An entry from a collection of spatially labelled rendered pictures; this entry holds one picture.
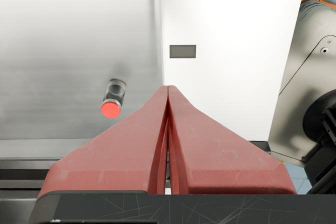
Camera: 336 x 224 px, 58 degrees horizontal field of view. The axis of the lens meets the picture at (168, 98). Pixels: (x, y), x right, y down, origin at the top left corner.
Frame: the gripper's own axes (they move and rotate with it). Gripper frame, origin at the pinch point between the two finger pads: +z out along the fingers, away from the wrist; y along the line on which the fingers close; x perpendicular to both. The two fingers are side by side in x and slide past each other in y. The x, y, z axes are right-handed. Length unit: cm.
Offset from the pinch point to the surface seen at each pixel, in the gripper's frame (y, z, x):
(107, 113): 6.4, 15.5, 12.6
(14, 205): 24.9, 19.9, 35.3
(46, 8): 12.2, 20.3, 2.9
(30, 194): 19.7, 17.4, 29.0
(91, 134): 10.1, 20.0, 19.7
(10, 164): 22.9, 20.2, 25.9
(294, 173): -73, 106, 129
